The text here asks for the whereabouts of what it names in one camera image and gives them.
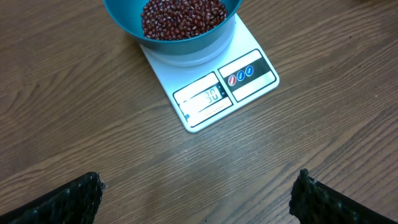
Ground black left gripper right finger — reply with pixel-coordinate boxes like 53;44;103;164
289;169;397;224

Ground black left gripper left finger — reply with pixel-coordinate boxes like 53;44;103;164
1;172;104;224

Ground white digital kitchen scale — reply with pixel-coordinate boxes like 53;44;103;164
142;14;280;133

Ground red beans in bowl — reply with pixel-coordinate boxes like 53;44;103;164
141;0;228;41

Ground teal blue bowl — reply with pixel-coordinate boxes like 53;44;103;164
104;0;242;55

